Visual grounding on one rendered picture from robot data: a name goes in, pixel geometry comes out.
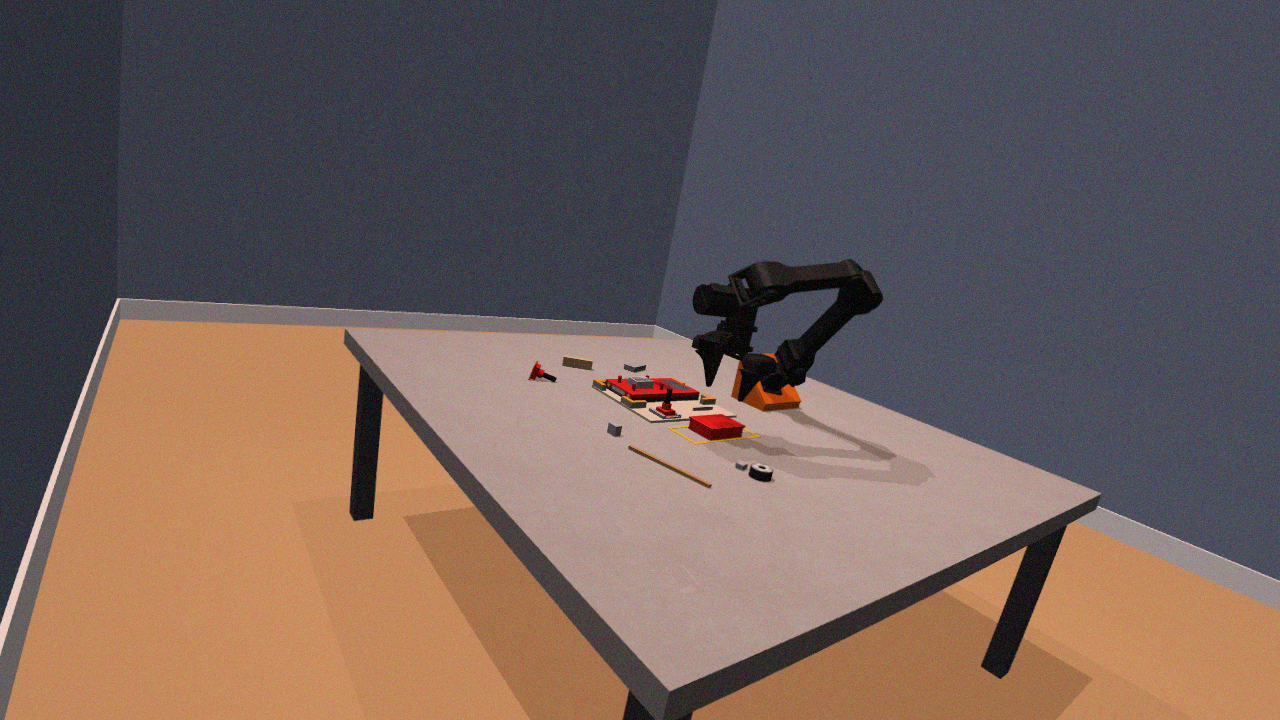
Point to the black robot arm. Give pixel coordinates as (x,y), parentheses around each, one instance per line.
(771,282)

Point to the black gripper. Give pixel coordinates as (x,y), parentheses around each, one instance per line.
(756,366)

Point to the black toy car wheel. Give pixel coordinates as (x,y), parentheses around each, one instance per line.
(760,472)

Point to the brown wooden rod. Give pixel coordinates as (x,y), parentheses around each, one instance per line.
(669,466)

